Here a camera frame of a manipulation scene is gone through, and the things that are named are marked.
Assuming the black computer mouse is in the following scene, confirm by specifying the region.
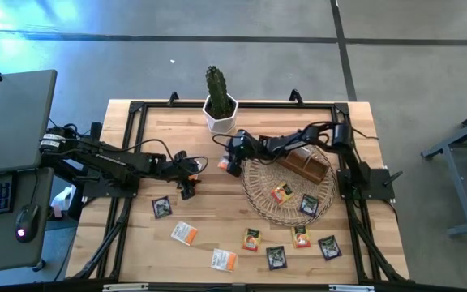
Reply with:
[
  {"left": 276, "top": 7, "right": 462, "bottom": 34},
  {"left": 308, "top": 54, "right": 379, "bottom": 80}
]
[{"left": 14, "top": 204, "right": 41, "bottom": 244}]

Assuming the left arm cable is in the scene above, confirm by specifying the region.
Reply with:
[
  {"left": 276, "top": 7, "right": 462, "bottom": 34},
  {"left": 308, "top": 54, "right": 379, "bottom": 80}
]
[{"left": 107, "top": 139, "right": 210, "bottom": 176}]

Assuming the white plastic object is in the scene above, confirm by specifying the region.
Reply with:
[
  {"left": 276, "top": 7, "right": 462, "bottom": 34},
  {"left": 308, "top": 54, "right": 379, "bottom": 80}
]
[{"left": 50, "top": 185, "right": 76, "bottom": 220}]

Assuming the black crossbar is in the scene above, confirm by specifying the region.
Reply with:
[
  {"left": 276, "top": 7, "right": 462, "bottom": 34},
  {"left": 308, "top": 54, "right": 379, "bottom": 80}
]
[{"left": 0, "top": 278, "right": 467, "bottom": 292}]

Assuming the black aluminium table frame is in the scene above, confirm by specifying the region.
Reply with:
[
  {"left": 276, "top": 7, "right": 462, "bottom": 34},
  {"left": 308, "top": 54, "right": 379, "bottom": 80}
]
[{"left": 69, "top": 99, "right": 411, "bottom": 285}]

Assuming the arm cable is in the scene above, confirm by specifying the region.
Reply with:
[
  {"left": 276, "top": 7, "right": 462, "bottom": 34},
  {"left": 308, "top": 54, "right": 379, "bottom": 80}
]
[
  {"left": 211, "top": 132, "right": 237, "bottom": 150},
  {"left": 107, "top": 139, "right": 210, "bottom": 176}
]

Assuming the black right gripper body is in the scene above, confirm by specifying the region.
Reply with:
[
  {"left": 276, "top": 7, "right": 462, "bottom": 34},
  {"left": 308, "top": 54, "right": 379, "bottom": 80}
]
[{"left": 225, "top": 130, "right": 261, "bottom": 178}]

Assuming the green cactus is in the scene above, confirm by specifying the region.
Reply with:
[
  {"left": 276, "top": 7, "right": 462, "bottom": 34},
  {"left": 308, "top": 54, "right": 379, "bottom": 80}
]
[{"left": 204, "top": 65, "right": 234, "bottom": 119}]

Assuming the grey metal table frame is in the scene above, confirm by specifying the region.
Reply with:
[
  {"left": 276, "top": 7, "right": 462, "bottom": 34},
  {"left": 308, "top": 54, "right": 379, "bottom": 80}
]
[{"left": 421, "top": 103, "right": 467, "bottom": 238}]

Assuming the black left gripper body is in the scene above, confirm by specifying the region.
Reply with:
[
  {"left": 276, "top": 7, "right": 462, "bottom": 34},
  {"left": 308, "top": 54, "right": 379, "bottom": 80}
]
[{"left": 163, "top": 150, "right": 197, "bottom": 200}]

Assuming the brown wooden organizer box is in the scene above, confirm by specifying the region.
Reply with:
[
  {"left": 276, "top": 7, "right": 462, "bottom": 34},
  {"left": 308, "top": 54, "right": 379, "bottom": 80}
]
[{"left": 277, "top": 145, "right": 330, "bottom": 186}]

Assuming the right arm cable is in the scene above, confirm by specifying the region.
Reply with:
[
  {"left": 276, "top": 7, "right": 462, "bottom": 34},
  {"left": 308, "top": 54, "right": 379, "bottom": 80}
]
[{"left": 211, "top": 132, "right": 237, "bottom": 150}]

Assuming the white hexagonal plant pot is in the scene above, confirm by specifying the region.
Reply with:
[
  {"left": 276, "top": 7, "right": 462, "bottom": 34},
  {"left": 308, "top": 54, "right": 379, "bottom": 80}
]
[{"left": 201, "top": 93, "right": 239, "bottom": 135}]

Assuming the purple black tea packet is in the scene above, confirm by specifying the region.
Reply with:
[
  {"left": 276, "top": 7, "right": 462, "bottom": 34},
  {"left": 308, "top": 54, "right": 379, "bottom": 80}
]
[
  {"left": 298, "top": 193, "right": 320, "bottom": 218},
  {"left": 151, "top": 195, "right": 173, "bottom": 220},
  {"left": 265, "top": 245, "right": 288, "bottom": 271},
  {"left": 317, "top": 234, "right": 343, "bottom": 261}
]

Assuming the white metal bracket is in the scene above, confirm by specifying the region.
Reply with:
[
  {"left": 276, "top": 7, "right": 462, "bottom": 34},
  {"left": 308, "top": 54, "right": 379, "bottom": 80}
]
[
  {"left": 328, "top": 284, "right": 375, "bottom": 292},
  {"left": 102, "top": 282, "right": 149, "bottom": 292}
]

